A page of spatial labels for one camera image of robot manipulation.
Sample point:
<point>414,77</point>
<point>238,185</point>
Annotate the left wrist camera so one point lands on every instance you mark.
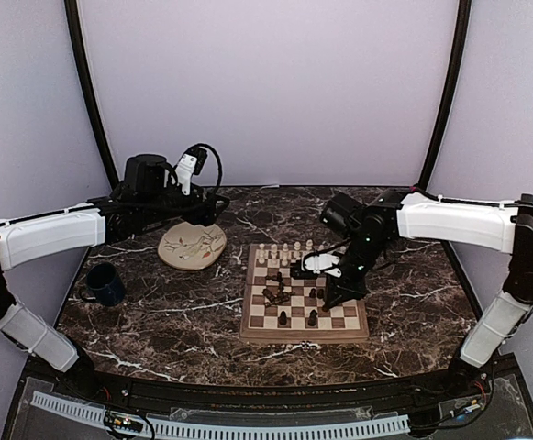
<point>190,164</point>

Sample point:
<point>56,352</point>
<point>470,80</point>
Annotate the right black frame post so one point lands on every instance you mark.
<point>449,88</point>

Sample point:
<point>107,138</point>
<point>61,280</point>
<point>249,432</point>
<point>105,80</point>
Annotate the dark chess piece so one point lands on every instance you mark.
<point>283,321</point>

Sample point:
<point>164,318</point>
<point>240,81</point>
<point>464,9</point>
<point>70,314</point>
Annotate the cream decorated ceramic plate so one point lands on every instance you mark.
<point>192,247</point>

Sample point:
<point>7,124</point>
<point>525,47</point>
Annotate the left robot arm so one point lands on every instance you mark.
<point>98,221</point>

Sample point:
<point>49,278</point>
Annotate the white slotted cable duct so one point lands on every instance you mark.
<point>197,424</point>

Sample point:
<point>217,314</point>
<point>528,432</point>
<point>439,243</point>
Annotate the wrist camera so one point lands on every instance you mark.
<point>321,264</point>
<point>190,164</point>

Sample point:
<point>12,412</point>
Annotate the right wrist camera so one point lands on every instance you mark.
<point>321,264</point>

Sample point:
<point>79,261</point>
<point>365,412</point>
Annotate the dark blue mug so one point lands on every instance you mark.
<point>105,285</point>

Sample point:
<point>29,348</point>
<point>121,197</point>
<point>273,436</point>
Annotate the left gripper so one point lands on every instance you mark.
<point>208,215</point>

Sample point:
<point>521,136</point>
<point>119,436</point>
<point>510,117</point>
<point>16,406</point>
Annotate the black front rail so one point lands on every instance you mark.
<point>158,395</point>

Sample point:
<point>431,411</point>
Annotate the wooden chess board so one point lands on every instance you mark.
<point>263,302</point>

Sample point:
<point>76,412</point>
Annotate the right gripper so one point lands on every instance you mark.
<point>352,291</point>

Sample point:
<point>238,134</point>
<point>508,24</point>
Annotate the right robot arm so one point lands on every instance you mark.
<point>505,226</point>

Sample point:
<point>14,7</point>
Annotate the left black frame post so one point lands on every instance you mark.
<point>87,87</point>

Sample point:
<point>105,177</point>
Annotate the black frame post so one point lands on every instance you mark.
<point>449,88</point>
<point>87,87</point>

